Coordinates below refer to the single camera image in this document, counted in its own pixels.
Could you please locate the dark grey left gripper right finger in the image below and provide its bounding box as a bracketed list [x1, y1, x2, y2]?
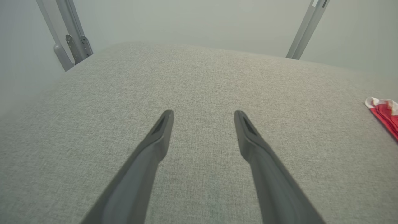
[234, 110, 325, 224]

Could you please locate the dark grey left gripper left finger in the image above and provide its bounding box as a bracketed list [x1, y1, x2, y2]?
[80, 109, 174, 224]

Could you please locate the red white garment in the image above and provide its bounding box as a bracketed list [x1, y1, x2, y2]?
[365, 97, 398, 142]

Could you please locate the grey metal double post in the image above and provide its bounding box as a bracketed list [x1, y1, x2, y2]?
[285, 0, 331, 60]

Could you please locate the grey metal frame with bracket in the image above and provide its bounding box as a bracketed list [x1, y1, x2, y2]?
[35, 0, 94, 72]

